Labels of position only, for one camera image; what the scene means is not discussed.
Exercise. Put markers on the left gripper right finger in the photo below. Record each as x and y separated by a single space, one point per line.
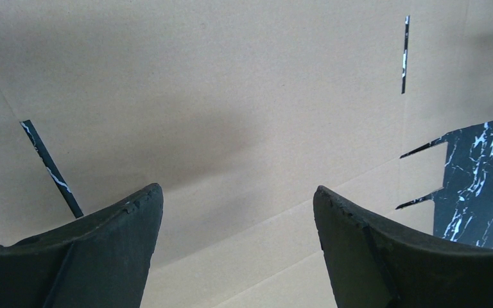
373 261

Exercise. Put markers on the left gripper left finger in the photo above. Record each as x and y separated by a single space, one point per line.
100 260

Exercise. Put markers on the brown cardboard box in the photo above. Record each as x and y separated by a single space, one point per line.
239 110

